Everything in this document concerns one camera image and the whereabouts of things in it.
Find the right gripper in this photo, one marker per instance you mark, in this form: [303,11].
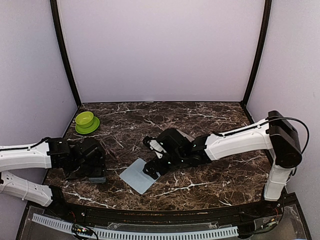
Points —
[153,172]

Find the dark grey glasses case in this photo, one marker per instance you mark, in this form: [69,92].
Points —
[97,180]

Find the black frame post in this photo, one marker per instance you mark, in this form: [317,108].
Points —
[63,51]
[258,53]

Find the green bowl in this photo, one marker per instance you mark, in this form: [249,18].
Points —
[86,122]

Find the blue cleaning cloth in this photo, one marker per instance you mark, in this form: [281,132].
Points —
[136,178]

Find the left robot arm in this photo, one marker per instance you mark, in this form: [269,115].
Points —
[85,159]

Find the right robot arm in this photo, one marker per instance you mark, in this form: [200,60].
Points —
[175,149]

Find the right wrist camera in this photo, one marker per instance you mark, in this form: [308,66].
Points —
[152,144]

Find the white cable duct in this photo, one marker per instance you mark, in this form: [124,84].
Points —
[98,233]

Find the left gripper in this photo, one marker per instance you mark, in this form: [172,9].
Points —
[100,170]

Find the light grey glasses case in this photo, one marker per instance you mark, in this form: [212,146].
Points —
[189,138]

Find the left brown sunglasses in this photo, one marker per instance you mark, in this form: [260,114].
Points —
[113,148]

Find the right black frame post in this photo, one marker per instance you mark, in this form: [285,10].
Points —
[258,53]

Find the black front rail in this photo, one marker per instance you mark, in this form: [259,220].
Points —
[238,214]

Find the left black frame post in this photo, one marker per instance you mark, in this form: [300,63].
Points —
[63,51]

